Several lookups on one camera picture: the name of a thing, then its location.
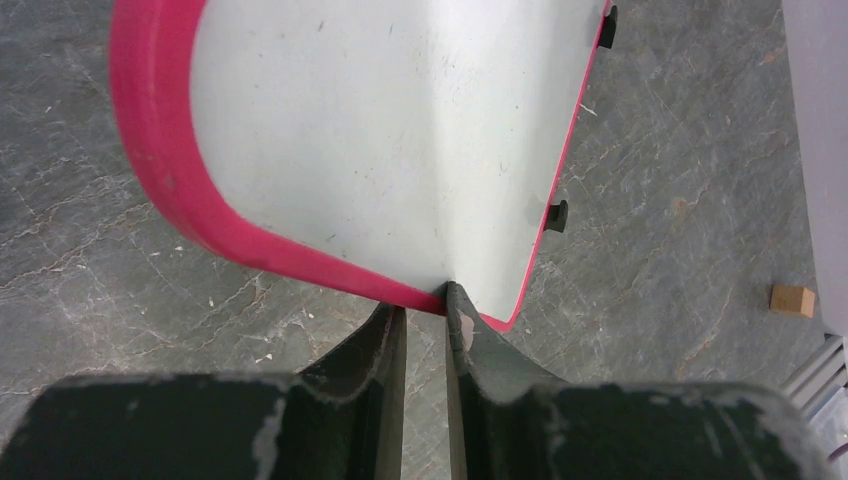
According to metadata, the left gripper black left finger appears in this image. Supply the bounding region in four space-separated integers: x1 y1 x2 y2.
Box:
1 304 407 479

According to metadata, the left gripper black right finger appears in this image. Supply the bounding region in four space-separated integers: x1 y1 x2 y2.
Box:
444 282 829 479

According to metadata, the pink framed whiteboard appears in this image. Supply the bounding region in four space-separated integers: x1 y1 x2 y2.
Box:
109 1 617 332

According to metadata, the small wooden block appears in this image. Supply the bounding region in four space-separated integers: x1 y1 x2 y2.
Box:
769 284 816 319

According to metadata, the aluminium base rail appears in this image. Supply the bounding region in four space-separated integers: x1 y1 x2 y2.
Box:
781 334 847 462

